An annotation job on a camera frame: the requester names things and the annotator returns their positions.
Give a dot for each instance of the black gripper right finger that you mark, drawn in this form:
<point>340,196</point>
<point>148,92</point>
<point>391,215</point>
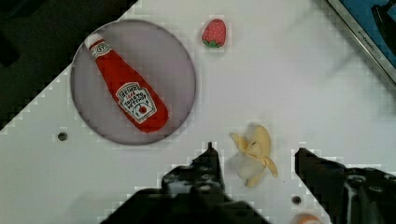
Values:
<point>348,195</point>

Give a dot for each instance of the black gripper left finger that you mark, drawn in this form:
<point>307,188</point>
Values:
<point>203,170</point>

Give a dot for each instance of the peeled toy banana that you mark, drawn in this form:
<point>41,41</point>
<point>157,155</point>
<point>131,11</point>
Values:
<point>256,153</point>

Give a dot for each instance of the orange slice toy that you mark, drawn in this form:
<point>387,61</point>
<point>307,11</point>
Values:
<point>306,219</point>

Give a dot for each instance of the red ketchup bottle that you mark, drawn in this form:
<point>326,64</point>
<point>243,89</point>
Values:
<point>134,96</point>

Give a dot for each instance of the grey round plate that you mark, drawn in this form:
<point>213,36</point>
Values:
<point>159,57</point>

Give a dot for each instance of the red toy strawberry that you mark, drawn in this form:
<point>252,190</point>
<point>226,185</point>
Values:
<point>215,33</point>

